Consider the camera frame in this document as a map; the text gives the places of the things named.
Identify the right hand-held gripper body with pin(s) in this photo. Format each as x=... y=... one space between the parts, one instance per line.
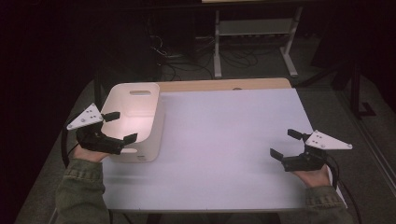
x=306 y=161

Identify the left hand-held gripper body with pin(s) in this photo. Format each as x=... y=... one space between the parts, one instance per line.
x=99 y=141

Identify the white plastic bin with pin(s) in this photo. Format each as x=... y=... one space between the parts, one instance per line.
x=140 y=105

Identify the person's left hand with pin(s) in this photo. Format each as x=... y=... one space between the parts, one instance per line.
x=88 y=155

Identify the person's right hand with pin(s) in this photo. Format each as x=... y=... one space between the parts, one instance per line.
x=314 y=178

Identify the white table mat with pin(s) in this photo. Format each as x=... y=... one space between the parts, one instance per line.
x=218 y=140

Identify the black metal stand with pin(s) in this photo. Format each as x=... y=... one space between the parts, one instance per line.
x=356 y=93

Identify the white metal frame stand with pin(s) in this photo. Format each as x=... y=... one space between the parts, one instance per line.
x=255 y=26

